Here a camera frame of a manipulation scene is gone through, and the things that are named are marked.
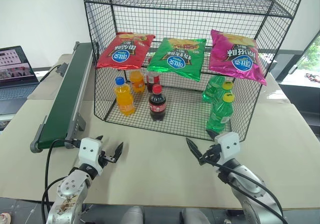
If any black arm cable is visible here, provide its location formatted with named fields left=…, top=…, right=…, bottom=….
left=41, top=138, right=81, bottom=224
left=199, top=156, right=290, bottom=224

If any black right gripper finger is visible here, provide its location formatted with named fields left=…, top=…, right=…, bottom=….
left=205, top=129, right=219, bottom=141
left=185, top=138, right=204, bottom=161

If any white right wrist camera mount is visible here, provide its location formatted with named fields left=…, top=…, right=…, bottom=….
left=214, top=131, right=241, bottom=160

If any green soda bottle yellow cap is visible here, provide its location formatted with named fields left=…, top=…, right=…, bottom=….
left=205, top=92, right=235, bottom=133
left=212, top=81, right=235, bottom=104

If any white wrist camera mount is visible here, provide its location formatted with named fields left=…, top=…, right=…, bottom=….
left=214, top=131, right=241, bottom=160
left=78, top=137, right=106, bottom=176

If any pink white shoe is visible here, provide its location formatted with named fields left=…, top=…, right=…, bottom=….
left=0, top=212, right=12, bottom=224

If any orange soda bottle blue cap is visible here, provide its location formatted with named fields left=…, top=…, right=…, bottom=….
left=113, top=76, right=137, bottom=117

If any green potato chip bag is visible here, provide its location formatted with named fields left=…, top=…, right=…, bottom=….
left=146, top=37, right=207, bottom=82

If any cola bottle red cap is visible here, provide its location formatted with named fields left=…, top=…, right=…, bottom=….
left=148, top=84, right=168, bottom=122

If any black wire mesh rack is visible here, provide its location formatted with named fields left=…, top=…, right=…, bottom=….
left=81, top=0, right=308, bottom=143

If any cola bottle red label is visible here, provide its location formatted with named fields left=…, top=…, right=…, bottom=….
left=145, top=70, right=161, bottom=93

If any grey rounded shape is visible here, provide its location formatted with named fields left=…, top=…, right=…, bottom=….
left=180, top=207, right=211, bottom=224
left=119, top=206, right=146, bottom=224

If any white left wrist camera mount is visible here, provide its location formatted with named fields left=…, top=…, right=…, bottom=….
left=78, top=137, right=106, bottom=176

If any green conveyor belt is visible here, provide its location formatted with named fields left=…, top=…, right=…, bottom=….
left=29, top=41, right=97, bottom=154

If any black cable with plug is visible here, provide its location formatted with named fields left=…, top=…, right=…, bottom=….
left=39, top=63, right=64, bottom=83

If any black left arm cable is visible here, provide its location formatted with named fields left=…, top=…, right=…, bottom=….
left=41, top=138, right=81, bottom=224

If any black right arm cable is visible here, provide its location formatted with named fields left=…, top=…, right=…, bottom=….
left=199, top=156, right=290, bottom=224

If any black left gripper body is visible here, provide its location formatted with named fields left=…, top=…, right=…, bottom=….
left=98, top=150, right=114, bottom=170

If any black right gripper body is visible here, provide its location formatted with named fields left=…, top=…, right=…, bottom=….
left=199, top=144, right=223, bottom=167

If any magenta potato chip bag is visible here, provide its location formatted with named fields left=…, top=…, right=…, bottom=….
left=208, top=29, right=268, bottom=86

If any open laptop computer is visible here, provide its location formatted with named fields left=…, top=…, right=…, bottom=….
left=0, top=45, right=41, bottom=116

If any red potato chip bag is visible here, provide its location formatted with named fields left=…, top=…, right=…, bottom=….
left=96, top=32, right=156, bottom=71

